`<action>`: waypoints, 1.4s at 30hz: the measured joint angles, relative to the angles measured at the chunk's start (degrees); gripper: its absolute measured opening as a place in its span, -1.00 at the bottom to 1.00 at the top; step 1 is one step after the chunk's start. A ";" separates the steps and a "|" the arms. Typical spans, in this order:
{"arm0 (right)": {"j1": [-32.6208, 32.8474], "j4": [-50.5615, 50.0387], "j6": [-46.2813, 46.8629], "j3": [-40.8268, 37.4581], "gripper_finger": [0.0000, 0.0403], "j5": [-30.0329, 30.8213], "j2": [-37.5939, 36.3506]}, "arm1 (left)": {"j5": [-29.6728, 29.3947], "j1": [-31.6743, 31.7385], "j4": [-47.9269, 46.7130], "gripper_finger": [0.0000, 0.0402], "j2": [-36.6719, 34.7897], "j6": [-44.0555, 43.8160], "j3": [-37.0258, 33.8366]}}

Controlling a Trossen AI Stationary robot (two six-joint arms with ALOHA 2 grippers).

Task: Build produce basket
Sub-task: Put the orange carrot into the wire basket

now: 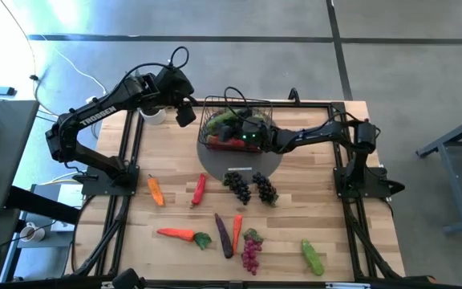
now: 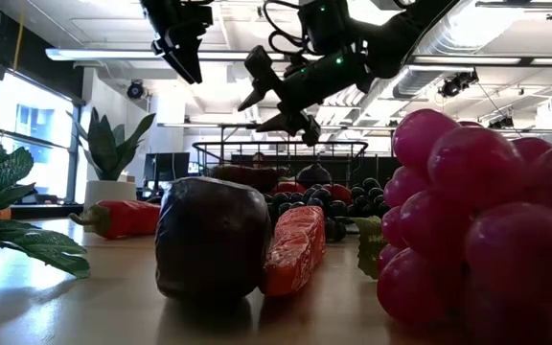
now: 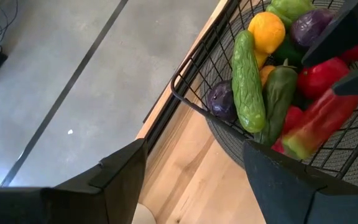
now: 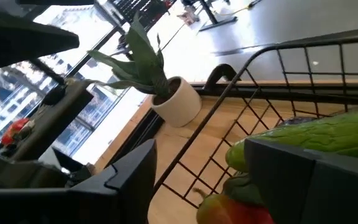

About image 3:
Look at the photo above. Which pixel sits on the orange yellow lemon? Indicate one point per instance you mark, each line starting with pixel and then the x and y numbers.
pixel 266 31

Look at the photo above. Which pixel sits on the grey round woven placemat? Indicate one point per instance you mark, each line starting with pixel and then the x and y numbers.
pixel 225 146

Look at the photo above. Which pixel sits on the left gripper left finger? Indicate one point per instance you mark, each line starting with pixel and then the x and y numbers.
pixel 73 205

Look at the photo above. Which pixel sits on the red tomato green stem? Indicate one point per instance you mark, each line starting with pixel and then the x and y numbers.
pixel 319 79

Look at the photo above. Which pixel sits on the red green chili pepper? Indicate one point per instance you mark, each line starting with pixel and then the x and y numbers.
pixel 315 127

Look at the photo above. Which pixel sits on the green bell pepper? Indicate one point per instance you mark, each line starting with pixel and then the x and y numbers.
pixel 291 9

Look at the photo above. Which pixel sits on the dark green cucumber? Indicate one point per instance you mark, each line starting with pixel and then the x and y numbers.
pixel 278 99

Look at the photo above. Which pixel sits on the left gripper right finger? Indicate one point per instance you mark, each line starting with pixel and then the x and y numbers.
pixel 291 199

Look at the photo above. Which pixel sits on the dark green lime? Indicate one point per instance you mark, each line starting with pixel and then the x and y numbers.
pixel 287 53

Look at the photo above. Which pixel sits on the red wrinkled bell pepper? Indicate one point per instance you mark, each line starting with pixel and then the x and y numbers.
pixel 292 118

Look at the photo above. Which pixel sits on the orange bell pepper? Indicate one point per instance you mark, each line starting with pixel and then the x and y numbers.
pixel 266 74

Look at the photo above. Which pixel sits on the light green bumpy cucumber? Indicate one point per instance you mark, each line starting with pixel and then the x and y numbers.
pixel 247 84

